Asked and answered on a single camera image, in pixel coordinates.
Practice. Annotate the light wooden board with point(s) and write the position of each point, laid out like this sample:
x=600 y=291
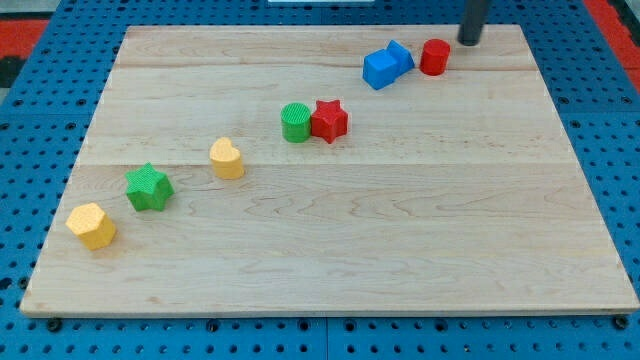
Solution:
x=455 y=195

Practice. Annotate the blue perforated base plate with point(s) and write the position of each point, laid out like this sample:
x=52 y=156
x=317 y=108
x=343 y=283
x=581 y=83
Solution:
x=49 y=107

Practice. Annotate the yellow heart block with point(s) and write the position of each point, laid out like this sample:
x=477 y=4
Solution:
x=226 y=159

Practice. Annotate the blue cube block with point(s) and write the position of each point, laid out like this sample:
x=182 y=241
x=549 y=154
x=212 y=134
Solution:
x=379 y=69

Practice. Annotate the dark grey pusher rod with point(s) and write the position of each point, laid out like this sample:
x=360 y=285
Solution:
x=473 y=21

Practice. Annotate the red cylinder block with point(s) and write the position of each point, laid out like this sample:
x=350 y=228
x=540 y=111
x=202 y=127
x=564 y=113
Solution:
x=434 y=57

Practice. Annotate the blue triangle block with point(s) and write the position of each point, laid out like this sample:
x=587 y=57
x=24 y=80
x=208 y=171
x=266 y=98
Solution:
x=402 y=57

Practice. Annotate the green star block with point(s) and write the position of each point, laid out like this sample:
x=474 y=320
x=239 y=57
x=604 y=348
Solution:
x=148 y=189

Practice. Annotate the yellow hexagon block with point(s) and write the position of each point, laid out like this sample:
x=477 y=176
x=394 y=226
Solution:
x=91 y=225

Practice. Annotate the green cylinder block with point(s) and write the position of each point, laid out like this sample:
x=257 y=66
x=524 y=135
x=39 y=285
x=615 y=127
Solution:
x=296 y=122

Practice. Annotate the red star block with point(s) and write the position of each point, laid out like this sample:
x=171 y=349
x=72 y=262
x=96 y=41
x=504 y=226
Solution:
x=329 y=120

